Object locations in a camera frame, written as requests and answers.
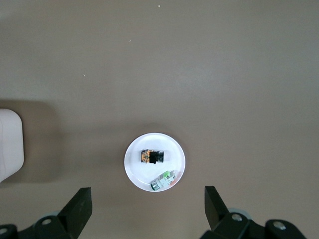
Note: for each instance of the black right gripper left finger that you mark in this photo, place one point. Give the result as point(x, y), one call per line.
point(77, 211)

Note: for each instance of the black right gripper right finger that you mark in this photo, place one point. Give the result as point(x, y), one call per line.
point(214, 209)

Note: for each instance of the orange and black switch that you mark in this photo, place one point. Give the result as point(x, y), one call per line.
point(152, 157)

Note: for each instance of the pale pink round plate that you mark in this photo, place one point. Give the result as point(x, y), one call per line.
point(139, 174)

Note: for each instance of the white lidded plastic box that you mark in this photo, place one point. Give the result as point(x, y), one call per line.
point(10, 144)

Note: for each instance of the green and white switch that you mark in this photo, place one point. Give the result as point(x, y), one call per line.
point(163, 180)

